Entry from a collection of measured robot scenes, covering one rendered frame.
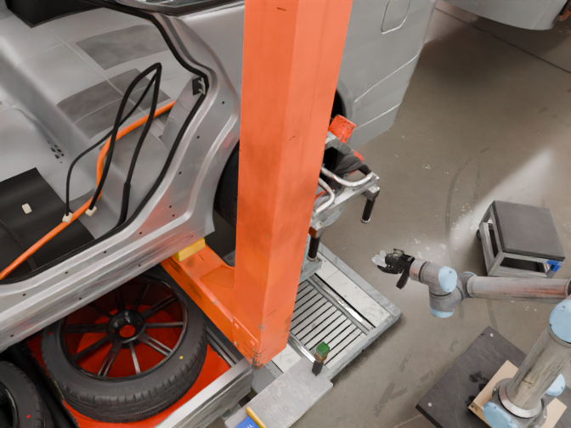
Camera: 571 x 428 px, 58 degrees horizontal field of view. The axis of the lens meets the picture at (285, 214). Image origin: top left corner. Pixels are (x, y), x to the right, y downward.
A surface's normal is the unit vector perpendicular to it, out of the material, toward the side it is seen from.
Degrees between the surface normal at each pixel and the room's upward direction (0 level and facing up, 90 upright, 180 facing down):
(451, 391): 0
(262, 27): 90
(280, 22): 90
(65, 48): 6
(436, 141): 0
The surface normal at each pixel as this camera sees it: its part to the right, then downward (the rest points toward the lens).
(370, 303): 0.09, -0.68
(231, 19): 0.68, 0.43
